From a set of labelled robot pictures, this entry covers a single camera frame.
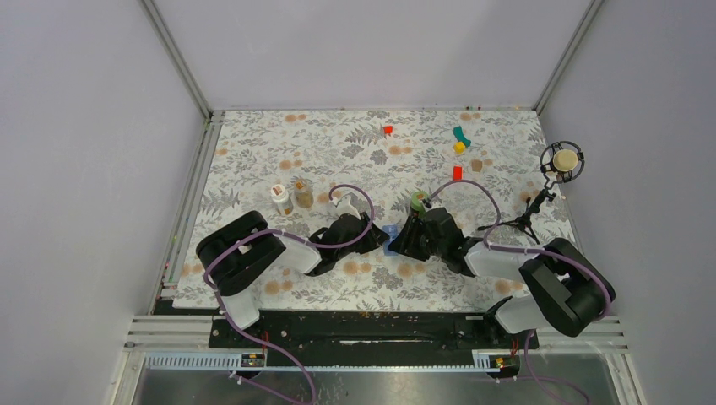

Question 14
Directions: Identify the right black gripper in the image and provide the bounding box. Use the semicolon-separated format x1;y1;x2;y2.
388;216;447;262

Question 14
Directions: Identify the blue weekly pill organizer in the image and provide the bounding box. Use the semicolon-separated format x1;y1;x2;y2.
382;224;399;257

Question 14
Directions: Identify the green pill bottle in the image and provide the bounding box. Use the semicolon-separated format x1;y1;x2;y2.
410;190;431;218

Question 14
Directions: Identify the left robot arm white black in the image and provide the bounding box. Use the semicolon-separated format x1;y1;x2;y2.
195;211;389;347

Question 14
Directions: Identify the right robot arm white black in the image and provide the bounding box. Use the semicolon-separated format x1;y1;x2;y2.
388;208;616;348

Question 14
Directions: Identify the floral patterned table mat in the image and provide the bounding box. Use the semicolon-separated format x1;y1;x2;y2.
173;111;547;311

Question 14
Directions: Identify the amber pill bottle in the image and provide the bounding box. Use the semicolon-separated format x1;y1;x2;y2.
294;178;314;209

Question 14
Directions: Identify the red rectangular block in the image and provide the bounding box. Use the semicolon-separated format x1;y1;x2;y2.
452;165;464;181

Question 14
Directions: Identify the white cap pill bottle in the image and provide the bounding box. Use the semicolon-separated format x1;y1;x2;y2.
270;184;294;216

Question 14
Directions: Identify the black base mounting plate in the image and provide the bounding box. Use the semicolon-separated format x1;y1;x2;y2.
209;310;539;367

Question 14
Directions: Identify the brown wooden block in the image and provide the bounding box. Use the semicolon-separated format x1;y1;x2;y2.
470;159;484;172

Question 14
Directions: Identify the yellow cube block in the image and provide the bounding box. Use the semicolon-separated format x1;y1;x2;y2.
453;142;466;154

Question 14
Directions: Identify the teal curved block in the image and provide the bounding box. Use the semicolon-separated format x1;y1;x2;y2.
452;126;471;148

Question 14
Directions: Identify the microphone on tripod stand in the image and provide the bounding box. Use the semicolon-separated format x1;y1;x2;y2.
496;141;586;244

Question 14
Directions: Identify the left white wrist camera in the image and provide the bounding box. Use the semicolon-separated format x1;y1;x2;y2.
334;194;361;219

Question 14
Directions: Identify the slotted grey cable duct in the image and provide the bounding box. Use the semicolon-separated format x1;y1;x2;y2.
146;350;521;374

